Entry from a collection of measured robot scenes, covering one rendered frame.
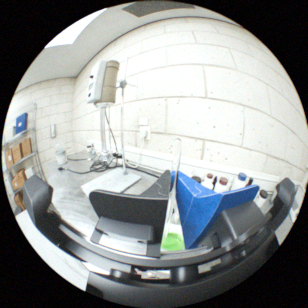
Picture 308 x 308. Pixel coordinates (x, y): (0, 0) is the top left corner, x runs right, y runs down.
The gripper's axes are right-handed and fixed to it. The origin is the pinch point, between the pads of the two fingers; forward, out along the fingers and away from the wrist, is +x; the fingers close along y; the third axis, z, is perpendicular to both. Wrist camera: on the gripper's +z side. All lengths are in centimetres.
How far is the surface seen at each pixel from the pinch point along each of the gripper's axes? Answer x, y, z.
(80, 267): -12.8, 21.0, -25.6
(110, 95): 31.9, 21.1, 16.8
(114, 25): 51, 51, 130
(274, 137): 22, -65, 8
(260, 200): 11, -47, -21
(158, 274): -5.8, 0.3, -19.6
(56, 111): 116, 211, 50
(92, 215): 11.8, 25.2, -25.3
